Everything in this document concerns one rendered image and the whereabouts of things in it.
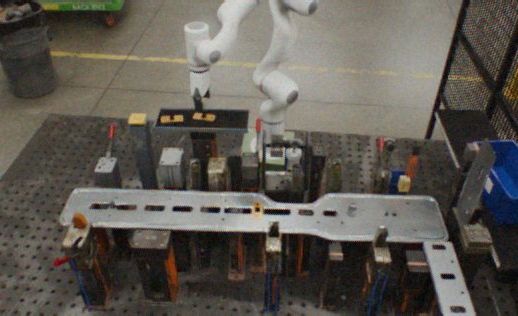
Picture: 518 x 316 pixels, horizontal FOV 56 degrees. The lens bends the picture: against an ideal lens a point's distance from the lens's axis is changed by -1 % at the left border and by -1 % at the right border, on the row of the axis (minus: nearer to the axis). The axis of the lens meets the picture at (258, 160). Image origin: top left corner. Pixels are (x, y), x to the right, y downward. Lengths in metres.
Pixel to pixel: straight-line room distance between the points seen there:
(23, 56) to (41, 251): 2.43
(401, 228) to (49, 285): 1.34
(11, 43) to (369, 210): 3.24
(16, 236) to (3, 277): 0.21
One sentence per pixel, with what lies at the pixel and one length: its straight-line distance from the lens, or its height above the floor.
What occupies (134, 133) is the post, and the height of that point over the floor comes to 1.11.
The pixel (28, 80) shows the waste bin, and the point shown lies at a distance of 4.50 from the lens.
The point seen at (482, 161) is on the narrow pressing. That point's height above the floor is 1.27.
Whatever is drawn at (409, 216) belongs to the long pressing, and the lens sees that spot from 1.85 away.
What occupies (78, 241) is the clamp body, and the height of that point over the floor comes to 1.05.
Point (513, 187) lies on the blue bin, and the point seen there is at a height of 1.03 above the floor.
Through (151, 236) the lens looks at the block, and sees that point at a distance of 1.70.
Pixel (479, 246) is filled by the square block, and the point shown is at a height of 1.04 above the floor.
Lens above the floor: 2.29
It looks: 40 degrees down
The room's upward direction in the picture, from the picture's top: straight up
